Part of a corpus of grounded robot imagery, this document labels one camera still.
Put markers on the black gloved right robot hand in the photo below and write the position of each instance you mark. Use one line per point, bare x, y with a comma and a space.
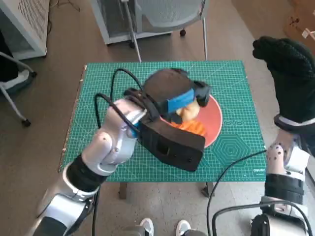
292, 81

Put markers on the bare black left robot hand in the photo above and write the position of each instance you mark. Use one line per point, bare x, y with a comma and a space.
169, 83

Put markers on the round toy bread bun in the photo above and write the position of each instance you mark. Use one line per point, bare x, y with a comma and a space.
190, 110

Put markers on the rectangular orange toy bread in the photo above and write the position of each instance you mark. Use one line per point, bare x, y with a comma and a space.
194, 127

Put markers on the pink bowl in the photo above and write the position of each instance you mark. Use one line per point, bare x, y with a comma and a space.
212, 123

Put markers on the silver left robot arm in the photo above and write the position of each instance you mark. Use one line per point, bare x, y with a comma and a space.
110, 147

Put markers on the large cardboard box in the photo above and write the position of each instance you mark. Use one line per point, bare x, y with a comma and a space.
300, 12

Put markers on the grey mesh chair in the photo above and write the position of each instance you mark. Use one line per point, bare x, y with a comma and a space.
172, 12

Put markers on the green cutting mat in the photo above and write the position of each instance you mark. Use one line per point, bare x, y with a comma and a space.
93, 81

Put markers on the small wooden table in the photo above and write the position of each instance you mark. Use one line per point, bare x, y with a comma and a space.
123, 190

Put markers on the person's white left shoe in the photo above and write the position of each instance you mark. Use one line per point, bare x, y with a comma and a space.
147, 226

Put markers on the person's white shoe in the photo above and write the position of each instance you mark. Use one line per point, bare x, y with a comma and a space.
147, 226
183, 227

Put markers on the person's white right shoe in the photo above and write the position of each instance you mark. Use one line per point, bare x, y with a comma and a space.
183, 227

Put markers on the white perforated cabinet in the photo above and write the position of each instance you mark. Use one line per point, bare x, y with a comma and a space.
27, 22

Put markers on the black office chair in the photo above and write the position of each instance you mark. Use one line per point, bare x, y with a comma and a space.
9, 73

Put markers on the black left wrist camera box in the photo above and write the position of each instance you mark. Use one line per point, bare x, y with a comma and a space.
172, 145

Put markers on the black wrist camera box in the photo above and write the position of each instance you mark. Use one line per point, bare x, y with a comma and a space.
172, 145
307, 145

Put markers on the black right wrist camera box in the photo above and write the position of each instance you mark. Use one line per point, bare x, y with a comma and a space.
307, 145

